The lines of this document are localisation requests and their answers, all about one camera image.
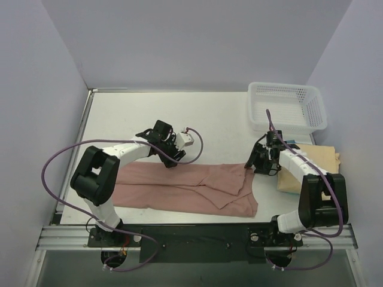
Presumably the pink graphic t shirt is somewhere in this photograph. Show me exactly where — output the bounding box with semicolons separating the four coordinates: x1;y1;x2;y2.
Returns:
112;162;258;218

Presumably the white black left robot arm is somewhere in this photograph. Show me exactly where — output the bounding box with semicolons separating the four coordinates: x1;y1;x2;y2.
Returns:
70;120;194;246

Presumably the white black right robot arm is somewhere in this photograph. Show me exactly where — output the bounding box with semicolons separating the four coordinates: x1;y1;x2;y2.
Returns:
245;141;348;245

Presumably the white perforated plastic basket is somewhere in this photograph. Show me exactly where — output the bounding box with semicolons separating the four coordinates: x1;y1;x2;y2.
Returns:
247;82;327;135

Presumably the folded cream t shirt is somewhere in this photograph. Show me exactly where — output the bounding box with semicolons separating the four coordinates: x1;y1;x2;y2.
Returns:
277;143;340;194

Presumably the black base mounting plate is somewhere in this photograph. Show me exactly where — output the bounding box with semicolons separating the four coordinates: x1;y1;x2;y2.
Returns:
87;222;303;264

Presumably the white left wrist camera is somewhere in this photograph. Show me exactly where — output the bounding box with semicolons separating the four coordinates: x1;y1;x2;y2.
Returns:
175;127;194;150

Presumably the aluminium table edge rail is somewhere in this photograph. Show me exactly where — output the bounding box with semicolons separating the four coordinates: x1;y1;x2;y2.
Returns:
36;88;130;239

